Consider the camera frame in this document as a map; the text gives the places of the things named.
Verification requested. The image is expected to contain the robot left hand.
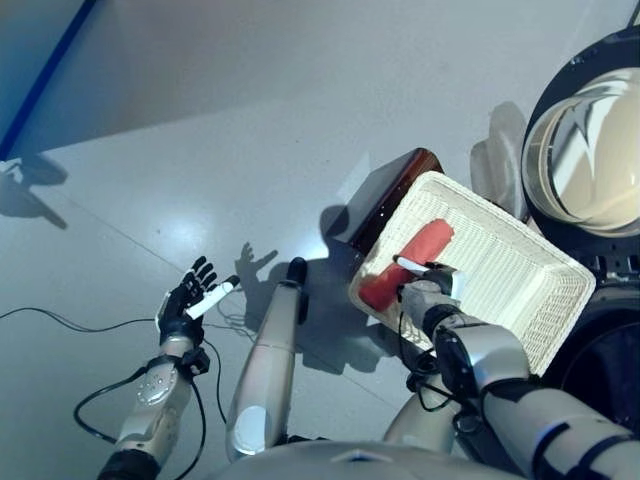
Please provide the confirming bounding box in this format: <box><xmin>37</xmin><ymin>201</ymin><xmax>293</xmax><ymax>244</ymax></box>
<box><xmin>157</xmin><ymin>255</ymin><xmax>242</xmax><ymax>347</ymax></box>

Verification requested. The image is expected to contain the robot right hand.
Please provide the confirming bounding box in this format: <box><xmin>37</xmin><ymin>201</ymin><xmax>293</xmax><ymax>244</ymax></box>
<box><xmin>394</xmin><ymin>254</ymin><xmax>459</xmax><ymax>302</ymax></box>

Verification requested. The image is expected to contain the red cloth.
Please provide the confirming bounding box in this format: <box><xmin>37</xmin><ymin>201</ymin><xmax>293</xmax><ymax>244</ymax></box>
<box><xmin>359</xmin><ymin>217</ymin><xmax>457</xmax><ymax>312</ymax></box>

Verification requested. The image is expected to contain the grey washing machine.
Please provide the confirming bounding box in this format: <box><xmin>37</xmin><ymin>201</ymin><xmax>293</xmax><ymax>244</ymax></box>
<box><xmin>548</xmin><ymin>248</ymin><xmax>640</xmax><ymax>432</ymax></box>

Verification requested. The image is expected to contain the white wicker basket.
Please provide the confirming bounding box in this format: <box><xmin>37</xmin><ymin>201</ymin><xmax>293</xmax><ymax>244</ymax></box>
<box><xmin>347</xmin><ymin>170</ymin><xmax>597</xmax><ymax>378</ymax></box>

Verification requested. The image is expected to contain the silver robot left leg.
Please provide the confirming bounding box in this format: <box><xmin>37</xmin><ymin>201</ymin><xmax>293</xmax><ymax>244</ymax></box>
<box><xmin>224</xmin><ymin>256</ymin><xmax>310</xmax><ymax>462</ymax></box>

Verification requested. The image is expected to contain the silver robot leg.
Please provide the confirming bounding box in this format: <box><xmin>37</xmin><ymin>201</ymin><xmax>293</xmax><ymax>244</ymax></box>
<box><xmin>224</xmin><ymin>256</ymin><xmax>310</xmax><ymax>462</ymax></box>
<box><xmin>381</xmin><ymin>393</ymin><xmax>467</xmax><ymax>457</ymax></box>

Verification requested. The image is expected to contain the brown glossy box stool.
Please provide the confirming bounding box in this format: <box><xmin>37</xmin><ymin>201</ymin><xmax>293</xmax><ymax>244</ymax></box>
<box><xmin>346</xmin><ymin>147</ymin><xmax>447</xmax><ymax>257</ymax></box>

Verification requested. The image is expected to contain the silver robot right leg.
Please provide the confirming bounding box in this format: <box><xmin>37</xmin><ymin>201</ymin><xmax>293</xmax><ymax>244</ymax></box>
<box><xmin>381</xmin><ymin>393</ymin><xmax>467</xmax><ymax>457</ymax></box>

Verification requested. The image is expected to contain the round glass washer door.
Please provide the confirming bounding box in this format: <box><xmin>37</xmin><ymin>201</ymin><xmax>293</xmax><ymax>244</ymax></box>
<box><xmin>518</xmin><ymin>24</ymin><xmax>640</xmax><ymax>262</ymax></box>

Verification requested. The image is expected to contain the silver robot torso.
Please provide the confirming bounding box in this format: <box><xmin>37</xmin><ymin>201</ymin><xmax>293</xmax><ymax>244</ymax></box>
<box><xmin>203</xmin><ymin>439</ymin><xmax>502</xmax><ymax>480</ymax></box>

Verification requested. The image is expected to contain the blue-edged white panel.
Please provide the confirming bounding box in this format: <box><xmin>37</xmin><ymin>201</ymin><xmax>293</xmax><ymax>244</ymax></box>
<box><xmin>0</xmin><ymin>0</ymin><xmax>102</xmax><ymax>162</ymax></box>

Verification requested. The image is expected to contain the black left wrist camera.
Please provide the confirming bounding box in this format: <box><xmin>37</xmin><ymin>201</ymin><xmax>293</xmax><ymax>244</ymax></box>
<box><xmin>181</xmin><ymin>349</ymin><xmax>212</xmax><ymax>377</ymax></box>

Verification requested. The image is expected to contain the thin floor cable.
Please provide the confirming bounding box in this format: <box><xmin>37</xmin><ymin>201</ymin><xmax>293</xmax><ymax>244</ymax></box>
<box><xmin>0</xmin><ymin>306</ymin><xmax>162</xmax><ymax>335</ymax></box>

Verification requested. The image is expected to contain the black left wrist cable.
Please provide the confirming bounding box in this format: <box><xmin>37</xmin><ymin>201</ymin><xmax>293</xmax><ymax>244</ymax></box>
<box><xmin>73</xmin><ymin>343</ymin><xmax>232</xmax><ymax>480</ymax></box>

